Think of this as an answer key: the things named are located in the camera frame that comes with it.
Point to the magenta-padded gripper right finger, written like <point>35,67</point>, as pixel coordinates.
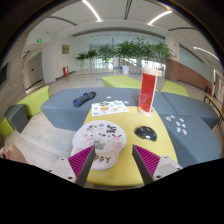
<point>165,166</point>

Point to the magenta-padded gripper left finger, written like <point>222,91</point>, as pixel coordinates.
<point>65,168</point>

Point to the black computer mouse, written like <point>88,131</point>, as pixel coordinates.
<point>146,132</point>

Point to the round white cartoon mouse pad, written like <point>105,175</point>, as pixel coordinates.
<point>100,136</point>

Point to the grey sofa block with stickers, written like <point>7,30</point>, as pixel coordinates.
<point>196,143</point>

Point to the group of small stickers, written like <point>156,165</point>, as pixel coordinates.
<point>178,124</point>

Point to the long grey sofa block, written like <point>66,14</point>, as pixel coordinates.
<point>63,106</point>

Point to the dark grey ottoman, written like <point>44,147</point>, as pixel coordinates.
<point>16,116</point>

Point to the dark blue folded umbrella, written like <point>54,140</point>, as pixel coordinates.
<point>83,99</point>

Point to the lime green sofa block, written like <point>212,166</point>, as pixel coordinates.
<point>33,101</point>

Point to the white sticker sheet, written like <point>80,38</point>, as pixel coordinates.
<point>109,108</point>

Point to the red cylinder with wooden ends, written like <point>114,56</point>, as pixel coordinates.
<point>147,91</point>

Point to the lime green ottoman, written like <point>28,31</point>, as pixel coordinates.
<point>120,81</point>
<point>175,88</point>

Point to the red fire extinguisher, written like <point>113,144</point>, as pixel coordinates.
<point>65,71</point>

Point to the row of green potted plants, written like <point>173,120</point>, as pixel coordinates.
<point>133,50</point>

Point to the green exit sign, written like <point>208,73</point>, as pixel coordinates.
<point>39,40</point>

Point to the ceiling light strips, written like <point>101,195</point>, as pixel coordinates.
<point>91,10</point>

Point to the brown wall plaque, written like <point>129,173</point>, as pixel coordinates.
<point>65,49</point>

